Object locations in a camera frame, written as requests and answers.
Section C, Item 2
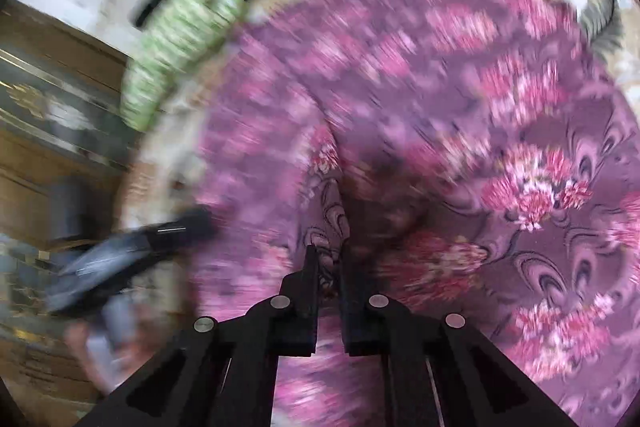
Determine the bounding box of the person's left hand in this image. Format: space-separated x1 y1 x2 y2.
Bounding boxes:
65 304 166 399

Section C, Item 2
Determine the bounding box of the wooden door with glass panel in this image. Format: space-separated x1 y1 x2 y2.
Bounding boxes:
0 0 143 408

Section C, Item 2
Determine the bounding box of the green checked pillow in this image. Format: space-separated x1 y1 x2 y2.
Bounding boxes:
120 0 249 134

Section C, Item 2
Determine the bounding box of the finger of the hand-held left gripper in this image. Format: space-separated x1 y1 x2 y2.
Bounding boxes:
147 206 217 258

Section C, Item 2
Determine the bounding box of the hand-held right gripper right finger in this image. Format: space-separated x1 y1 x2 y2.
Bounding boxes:
340 246 581 427

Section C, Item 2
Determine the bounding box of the purple floral cloth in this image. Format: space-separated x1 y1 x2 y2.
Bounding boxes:
192 0 640 427

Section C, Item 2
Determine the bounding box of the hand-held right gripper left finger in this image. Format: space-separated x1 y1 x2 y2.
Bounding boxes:
75 245 319 427

